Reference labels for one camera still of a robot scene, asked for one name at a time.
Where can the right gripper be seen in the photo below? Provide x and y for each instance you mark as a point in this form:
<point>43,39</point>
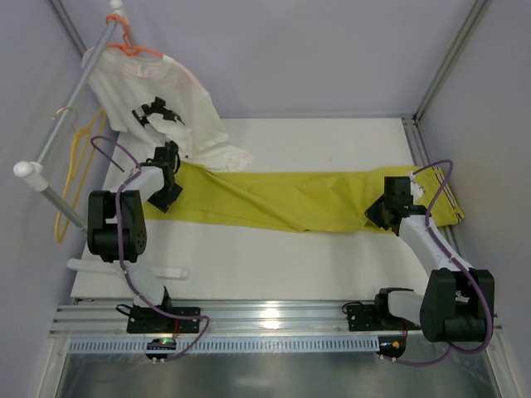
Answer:
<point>381,213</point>

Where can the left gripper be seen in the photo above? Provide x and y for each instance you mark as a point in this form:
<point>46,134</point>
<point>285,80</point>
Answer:
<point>167,193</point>

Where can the yellow-green trousers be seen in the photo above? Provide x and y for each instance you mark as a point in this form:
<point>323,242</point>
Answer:
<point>297,201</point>

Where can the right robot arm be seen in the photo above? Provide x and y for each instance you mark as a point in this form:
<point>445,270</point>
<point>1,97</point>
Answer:
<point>458,302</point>

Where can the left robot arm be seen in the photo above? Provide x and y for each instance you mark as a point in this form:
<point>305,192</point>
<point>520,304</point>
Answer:
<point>117,234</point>

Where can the yellow velvet hanger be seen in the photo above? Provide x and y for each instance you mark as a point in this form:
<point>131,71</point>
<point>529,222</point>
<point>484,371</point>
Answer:
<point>81,156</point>

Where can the orange plastic hanger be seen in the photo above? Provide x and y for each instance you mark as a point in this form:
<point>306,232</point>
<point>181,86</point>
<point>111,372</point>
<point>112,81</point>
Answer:
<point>127,47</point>

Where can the white printed t-shirt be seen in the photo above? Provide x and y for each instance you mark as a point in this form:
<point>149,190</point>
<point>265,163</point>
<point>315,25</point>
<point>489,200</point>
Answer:
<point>157,99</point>

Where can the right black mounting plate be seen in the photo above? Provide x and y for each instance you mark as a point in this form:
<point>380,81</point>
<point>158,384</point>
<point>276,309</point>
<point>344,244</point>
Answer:
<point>366,317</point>

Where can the black mounting plate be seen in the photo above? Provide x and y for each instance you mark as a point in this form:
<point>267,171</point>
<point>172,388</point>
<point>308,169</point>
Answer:
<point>366,317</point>
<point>145,321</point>

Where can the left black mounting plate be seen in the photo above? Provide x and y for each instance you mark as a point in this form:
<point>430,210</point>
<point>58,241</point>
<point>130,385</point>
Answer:
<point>145,321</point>

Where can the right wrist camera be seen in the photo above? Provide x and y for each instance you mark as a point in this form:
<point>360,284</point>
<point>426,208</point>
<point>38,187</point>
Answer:
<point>416,189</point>

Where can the slotted cable duct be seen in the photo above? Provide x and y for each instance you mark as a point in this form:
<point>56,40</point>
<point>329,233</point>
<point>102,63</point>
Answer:
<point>223,344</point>

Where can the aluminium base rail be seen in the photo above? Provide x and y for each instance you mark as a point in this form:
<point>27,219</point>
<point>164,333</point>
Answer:
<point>98,317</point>

